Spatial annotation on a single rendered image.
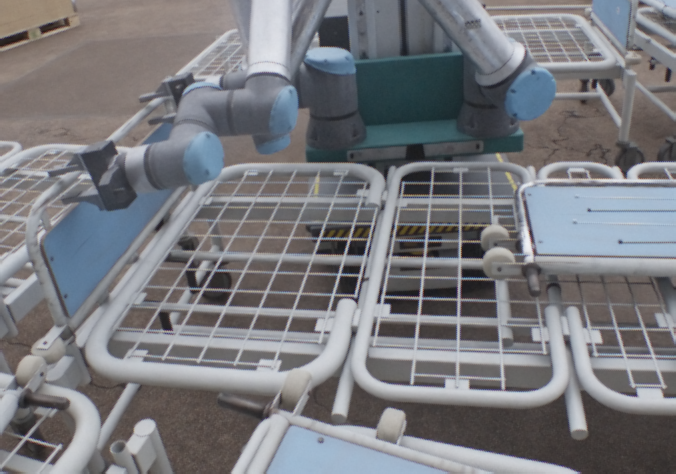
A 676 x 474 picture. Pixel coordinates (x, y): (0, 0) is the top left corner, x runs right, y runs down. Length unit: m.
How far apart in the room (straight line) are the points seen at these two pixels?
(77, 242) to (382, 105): 1.06
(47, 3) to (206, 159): 6.29
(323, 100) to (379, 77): 0.23
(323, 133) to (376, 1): 0.45
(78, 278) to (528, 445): 1.13
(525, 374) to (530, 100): 0.76
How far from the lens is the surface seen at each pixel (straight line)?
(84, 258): 1.40
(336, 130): 1.85
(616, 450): 1.72
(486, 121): 1.89
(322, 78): 1.81
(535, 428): 1.72
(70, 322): 1.38
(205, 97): 1.23
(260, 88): 1.20
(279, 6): 1.30
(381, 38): 2.02
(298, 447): 0.92
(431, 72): 1.98
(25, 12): 7.21
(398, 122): 2.03
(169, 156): 1.16
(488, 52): 1.64
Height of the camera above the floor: 1.29
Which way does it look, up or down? 29 degrees down
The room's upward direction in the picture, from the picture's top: 6 degrees counter-clockwise
